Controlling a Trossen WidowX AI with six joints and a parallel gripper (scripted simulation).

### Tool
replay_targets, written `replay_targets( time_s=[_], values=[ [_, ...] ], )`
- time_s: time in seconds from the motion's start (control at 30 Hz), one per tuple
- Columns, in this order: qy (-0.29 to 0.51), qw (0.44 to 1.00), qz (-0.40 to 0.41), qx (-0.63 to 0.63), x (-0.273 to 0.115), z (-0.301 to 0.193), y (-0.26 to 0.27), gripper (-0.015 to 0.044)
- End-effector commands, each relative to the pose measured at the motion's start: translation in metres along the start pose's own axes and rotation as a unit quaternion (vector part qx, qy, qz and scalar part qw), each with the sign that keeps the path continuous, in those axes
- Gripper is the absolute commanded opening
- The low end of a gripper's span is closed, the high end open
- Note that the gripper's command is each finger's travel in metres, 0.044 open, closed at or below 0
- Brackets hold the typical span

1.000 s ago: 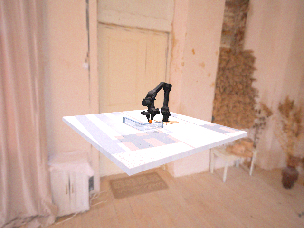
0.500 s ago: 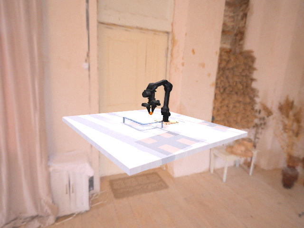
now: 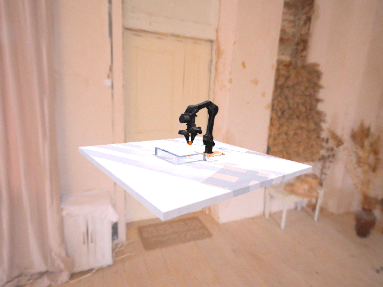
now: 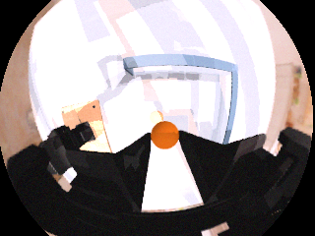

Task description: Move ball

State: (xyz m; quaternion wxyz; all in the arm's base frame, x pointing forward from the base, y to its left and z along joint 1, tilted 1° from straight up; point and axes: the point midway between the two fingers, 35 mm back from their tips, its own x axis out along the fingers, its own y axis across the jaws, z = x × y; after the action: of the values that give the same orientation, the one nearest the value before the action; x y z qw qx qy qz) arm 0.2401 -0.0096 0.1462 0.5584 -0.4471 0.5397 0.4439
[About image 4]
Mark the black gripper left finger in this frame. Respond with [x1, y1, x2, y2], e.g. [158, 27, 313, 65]
[66, 133, 153, 212]

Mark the orange ball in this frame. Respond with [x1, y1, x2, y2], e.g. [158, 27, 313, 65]
[151, 122, 180, 149]

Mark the clear l-shaped low wall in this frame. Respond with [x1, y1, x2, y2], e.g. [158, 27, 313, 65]
[126, 66, 232, 143]

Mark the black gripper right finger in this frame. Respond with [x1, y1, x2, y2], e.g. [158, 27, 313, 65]
[178, 130, 267, 205]

